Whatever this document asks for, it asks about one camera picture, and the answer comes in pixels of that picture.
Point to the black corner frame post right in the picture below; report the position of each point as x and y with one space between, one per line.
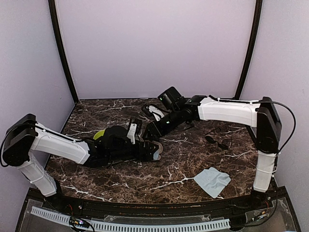
250 49

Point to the black corner frame post left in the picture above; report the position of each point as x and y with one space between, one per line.
61 50

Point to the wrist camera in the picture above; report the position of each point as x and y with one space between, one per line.
134 129
152 110

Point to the blue cleaning cloth right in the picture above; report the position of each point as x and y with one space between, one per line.
212 181

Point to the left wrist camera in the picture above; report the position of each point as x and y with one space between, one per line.
134 129

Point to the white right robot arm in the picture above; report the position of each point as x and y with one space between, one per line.
259 114

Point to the black corner frame post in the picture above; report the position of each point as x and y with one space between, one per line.
61 50
250 49

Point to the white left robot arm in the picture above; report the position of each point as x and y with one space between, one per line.
27 135

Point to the green bowl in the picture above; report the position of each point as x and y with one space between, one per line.
99 134

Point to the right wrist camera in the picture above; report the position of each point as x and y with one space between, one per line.
152 110

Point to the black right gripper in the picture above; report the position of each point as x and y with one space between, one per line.
159 129

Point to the plaid brown glasses case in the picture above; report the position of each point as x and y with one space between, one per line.
160 150

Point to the black quilted glasses case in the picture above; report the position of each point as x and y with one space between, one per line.
152 132

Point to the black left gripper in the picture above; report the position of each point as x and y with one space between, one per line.
139 155

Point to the white slotted cable duct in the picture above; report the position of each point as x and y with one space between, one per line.
95 225

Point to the gold frame sunglasses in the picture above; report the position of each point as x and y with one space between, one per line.
220 142

